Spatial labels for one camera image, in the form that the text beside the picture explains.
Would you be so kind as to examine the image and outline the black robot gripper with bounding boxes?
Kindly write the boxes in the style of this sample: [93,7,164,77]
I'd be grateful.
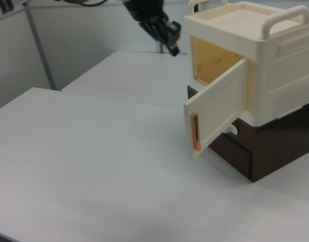
[122,0,182,57]

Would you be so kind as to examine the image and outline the cream cabinet door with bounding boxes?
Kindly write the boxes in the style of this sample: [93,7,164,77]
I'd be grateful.
[182,57,249,161]

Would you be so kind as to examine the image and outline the cream plastic cabinet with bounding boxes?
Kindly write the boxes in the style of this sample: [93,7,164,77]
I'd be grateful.
[184,0,309,127]

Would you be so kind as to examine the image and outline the dark brown wooden drawer box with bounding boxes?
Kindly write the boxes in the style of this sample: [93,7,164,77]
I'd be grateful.
[187,85,309,183]

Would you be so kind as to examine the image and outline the thin black cable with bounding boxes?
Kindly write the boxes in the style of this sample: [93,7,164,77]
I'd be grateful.
[65,0,107,6]

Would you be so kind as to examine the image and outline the copper door handle strip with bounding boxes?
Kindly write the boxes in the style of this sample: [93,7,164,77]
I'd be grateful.
[192,112,202,152]

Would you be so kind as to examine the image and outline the white drawer handle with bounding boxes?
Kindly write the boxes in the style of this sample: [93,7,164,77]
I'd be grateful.
[223,124,239,136]

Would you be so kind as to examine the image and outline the large cream carry handle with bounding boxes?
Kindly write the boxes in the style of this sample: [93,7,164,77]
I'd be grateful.
[261,0,309,41]

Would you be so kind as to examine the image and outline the slanted grey metal post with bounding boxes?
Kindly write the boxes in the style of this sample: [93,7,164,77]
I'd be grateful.
[22,4,56,90]

